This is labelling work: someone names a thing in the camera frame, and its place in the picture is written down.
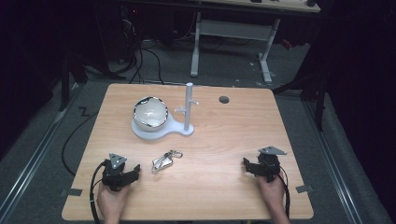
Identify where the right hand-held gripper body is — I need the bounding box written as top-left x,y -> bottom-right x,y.
250,146 -> 288,184

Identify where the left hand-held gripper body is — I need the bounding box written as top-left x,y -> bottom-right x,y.
101,152 -> 133,192

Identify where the person's left hand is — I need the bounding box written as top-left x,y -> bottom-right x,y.
96,182 -> 133,220

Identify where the person's right hand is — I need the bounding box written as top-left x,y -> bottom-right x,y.
256,174 -> 286,210

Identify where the grey tape strip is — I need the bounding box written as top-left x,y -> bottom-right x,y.
60,188 -> 84,198
295,184 -> 314,194

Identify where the shiny silver bowl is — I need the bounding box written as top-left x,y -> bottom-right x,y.
133,95 -> 169,133

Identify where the white stand with pegs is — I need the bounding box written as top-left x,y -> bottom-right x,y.
131,82 -> 200,141

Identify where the black stand leg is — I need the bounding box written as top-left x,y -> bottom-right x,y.
272,46 -> 332,132
58,52 -> 89,112

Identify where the white-legged desk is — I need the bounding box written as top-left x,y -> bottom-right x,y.
190,0 -> 321,85

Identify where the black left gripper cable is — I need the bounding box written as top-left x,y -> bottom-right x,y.
89,161 -> 107,224

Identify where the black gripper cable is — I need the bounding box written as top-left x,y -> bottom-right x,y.
262,154 -> 291,219
89,161 -> 107,224

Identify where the silver keychain with clasp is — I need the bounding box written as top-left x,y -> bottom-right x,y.
150,149 -> 184,175

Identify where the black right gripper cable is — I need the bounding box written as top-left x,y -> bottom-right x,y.
262,154 -> 291,219

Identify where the black floor cable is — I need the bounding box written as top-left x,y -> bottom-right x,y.
61,111 -> 99,177

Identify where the metal floor rail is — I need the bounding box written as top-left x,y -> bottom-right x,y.
302,100 -> 366,224
0,83 -> 82,218

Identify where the bundle of black cables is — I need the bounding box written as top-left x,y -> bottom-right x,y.
115,12 -> 165,86

